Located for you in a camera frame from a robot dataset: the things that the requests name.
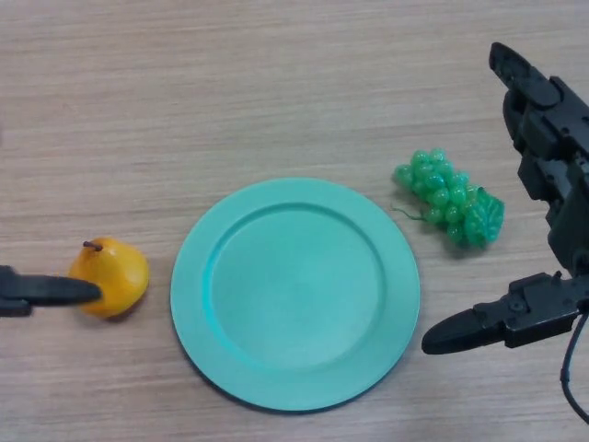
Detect green grape bunch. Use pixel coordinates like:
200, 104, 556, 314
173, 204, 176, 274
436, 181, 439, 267
390, 147, 506, 250

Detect yellow pear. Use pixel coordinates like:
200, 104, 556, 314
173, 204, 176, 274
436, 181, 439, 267
67, 237, 151, 319

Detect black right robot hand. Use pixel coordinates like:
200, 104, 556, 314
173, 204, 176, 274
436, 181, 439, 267
421, 41, 589, 355

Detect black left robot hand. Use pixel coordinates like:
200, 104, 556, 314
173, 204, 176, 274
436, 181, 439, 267
0, 264, 104, 318

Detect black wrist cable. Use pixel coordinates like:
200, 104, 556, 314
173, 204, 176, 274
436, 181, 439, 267
559, 310, 589, 425

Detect green round plate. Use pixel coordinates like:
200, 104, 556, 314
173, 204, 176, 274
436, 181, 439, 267
169, 178, 422, 413

